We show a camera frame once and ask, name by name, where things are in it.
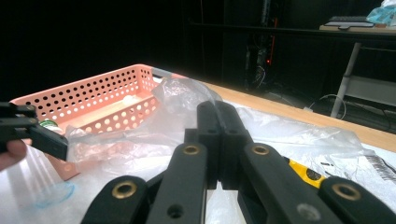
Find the clear smiley plastic bag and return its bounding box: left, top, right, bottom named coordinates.
left=64, top=76, right=396, bottom=224

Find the wooden table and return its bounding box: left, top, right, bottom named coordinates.
left=202, top=82, right=396, bottom=153

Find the pale blue plastic bag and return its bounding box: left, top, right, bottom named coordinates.
left=366, top=0, right=396, bottom=26

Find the white-framed desk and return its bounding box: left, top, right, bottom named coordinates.
left=319, top=23, right=396, bottom=119

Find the pink perforated plastic basket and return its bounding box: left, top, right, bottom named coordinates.
left=8, top=63, right=188, bottom=181

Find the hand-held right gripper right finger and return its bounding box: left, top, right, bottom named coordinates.
left=216, top=101, right=254, bottom=191

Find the dark keyboard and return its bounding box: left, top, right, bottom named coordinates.
left=323, top=15, right=376, bottom=31

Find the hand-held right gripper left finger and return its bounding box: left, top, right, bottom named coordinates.
left=184, top=101, right=223, bottom=190

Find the white board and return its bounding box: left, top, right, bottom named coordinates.
left=0, top=99, right=396, bottom=224

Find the green white small bottle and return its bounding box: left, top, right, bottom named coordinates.
left=39, top=119, right=64, bottom=135

